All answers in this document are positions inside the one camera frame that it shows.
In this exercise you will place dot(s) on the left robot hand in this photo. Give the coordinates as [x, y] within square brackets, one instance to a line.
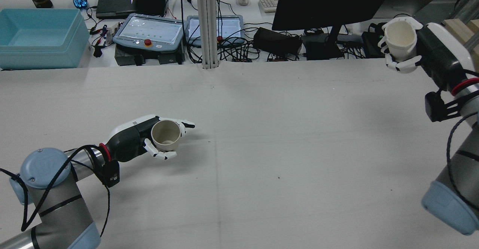
[127, 142]

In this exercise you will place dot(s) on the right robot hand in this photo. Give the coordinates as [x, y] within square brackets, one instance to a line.
[438, 54]

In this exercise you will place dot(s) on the beige paper cup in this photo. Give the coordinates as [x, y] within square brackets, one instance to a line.
[166, 135]

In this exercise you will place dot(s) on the white paper cup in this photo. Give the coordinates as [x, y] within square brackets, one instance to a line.
[400, 39]

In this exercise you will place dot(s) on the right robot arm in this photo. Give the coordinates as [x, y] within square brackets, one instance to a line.
[467, 166]

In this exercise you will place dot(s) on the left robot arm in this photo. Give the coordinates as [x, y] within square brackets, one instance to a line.
[56, 211]

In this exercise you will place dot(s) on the light wooden block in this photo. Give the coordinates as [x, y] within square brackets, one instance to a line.
[458, 28]

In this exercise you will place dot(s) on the grey flat board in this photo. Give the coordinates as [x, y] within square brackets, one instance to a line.
[411, 6]

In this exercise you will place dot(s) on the black electronics box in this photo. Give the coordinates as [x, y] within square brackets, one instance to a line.
[372, 39]

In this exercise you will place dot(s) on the black controller box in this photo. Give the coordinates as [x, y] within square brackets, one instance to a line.
[127, 56]

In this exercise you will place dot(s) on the light blue plastic bin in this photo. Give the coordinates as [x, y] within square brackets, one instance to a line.
[75, 51]

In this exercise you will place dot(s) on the red black clip leads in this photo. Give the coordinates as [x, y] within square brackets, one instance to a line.
[100, 30]

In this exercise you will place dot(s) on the grey teach pendant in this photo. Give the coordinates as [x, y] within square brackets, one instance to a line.
[228, 28]
[149, 28]

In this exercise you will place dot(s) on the black monitor with stand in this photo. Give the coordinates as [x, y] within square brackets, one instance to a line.
[329, 2]

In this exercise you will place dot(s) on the black laptop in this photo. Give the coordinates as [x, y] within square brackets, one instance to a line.
[116, 8]

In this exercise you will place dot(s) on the black orange adapter box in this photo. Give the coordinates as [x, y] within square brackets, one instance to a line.
[242, 59]
[275, 59]

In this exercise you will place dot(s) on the aluminium profile pillar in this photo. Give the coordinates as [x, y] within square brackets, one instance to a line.
[207, 24]

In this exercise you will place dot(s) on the blue glowing computer mouse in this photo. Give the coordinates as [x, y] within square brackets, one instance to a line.
[80, 1]

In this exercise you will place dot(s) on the black power brick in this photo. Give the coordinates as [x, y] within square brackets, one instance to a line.
[277, 41]

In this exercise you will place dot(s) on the white keyboard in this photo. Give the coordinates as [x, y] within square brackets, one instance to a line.
[268, 5]

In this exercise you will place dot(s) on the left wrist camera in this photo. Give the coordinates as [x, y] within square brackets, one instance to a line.
[111, 174]

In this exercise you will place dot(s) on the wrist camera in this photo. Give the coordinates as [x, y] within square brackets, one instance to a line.
[434, 107]
[111, 174]

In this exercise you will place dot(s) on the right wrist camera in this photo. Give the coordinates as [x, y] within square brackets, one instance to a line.
[434, 107]

